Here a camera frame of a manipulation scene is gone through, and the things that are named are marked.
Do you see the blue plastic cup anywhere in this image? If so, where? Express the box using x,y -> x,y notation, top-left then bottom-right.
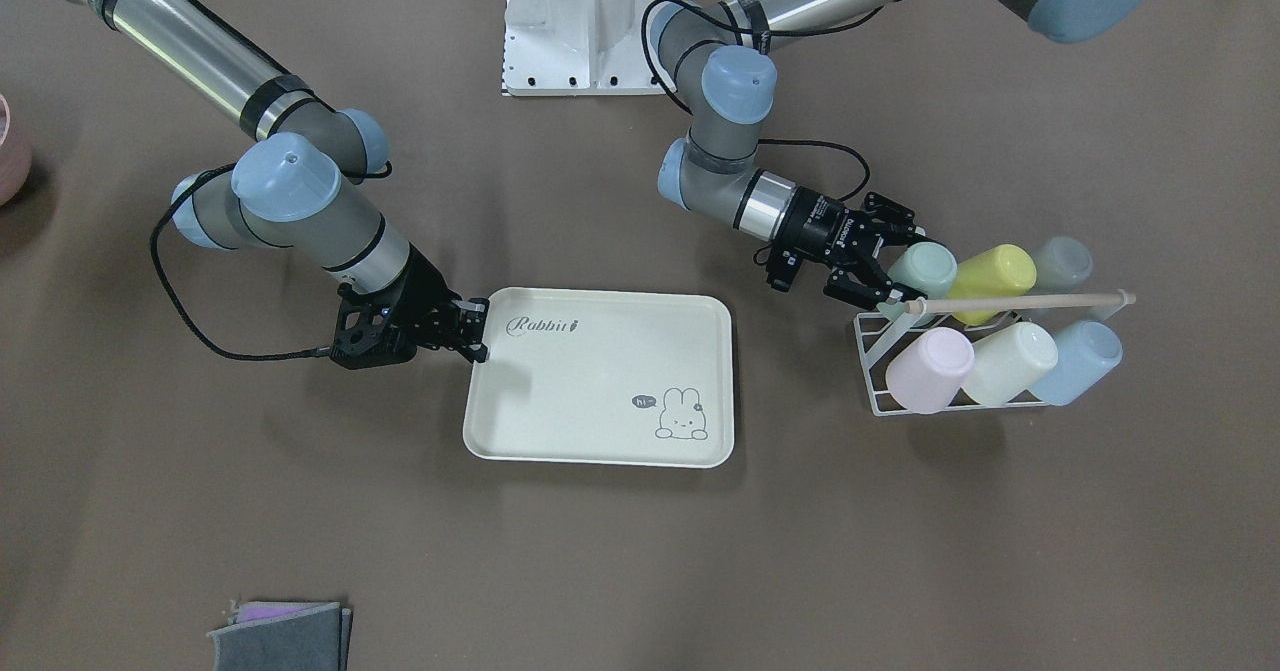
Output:
1028,319 -> 1123,406

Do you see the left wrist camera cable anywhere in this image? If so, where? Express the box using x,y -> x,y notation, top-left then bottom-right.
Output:
640,0 -> 873,202

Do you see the grey folded cloth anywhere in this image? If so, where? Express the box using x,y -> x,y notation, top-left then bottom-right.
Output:
207,601 -> 352,670

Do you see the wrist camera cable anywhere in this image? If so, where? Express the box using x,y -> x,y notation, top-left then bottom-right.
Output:
640,0 -> 873,202
148,161 -> 393,364

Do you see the cream plastic cup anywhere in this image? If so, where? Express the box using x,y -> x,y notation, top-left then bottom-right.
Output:
963,323 -> 1059,406

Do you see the white wire cup rack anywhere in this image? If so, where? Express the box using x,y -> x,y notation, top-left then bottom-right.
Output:
852,291 -> 1137,417

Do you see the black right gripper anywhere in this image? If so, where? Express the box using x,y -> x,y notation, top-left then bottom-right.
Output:
330,250 -> 490,370

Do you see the pink ice bowl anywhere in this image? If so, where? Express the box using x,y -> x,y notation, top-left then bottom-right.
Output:
0,93 -> 33,206

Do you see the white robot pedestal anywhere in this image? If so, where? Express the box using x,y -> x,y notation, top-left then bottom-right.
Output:
502,0 -> 660,97

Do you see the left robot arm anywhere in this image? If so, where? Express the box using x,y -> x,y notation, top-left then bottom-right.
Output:
645,0 -> 1142,310

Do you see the green plastic cup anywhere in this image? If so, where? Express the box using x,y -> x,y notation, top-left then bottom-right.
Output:
888,242 -> 957,298

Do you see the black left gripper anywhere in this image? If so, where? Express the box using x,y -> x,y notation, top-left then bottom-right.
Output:
765,190 -> 931,311

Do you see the pink plastic cup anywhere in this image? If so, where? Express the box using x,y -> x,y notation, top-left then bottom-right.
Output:
886,327 -> 975,414

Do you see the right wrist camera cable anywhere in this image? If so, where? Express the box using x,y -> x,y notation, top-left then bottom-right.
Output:
148,161 -> 393,364

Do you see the yellow plastic cup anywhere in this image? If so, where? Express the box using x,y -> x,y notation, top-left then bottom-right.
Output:
947,245 -> 1037,298

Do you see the grey plastic cup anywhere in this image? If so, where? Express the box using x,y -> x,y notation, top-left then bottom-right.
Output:
1030,236 -> 1094,296

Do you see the cream rabbit tray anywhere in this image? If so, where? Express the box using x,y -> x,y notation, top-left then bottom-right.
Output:
462,287 -> 733,469

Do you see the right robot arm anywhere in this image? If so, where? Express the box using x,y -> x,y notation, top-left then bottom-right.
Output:
67,0 -> 489,370

